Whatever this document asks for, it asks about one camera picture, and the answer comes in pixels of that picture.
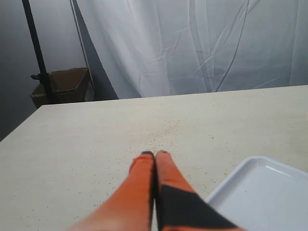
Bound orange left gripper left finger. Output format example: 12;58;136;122
69;151;154;231

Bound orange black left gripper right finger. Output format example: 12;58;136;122
155;151;243;231

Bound white plastic tray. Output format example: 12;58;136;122
206;156;308;231

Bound brown cardboard box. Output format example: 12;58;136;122
30;67;91;108

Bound black metal stand pole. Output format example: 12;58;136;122
22;0;57;104

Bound white fabric backdrop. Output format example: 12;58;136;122
73;0;308;99

